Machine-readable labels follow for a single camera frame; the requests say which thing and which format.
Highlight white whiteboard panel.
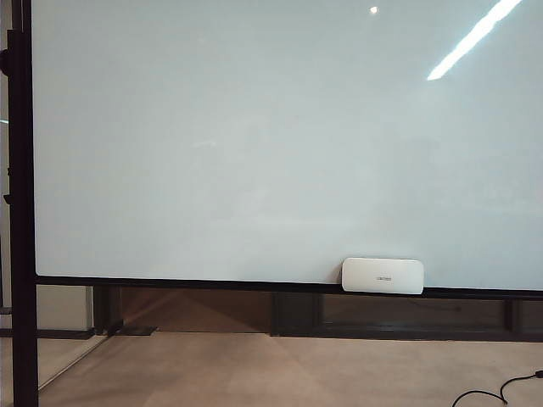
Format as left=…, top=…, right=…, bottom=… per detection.
left=31, top=0, right=543, bottom=293

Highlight white whiteboard eraser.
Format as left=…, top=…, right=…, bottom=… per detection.
left=341, top=257, right=425, bottom=297

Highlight dark wooden low cabinet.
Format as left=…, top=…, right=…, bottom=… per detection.
left=270, top=290, right=543, bottom=341

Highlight dark baseboard strip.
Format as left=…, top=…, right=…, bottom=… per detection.
left=0, top=326, right=95, bottom=340

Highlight black whiteboard bottom rail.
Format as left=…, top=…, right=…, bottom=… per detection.
left=36, top=274, right=543, bottom=301

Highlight dark wooden post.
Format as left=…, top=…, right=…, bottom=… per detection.
left=92, top=284, right=125, bottom=337

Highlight black whiteboard stand post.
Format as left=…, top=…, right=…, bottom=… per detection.
left=7, top=0, right=40, bottom=407

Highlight black floor cable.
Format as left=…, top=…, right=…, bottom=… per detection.
left=451, top=369, right=543, bottom=407

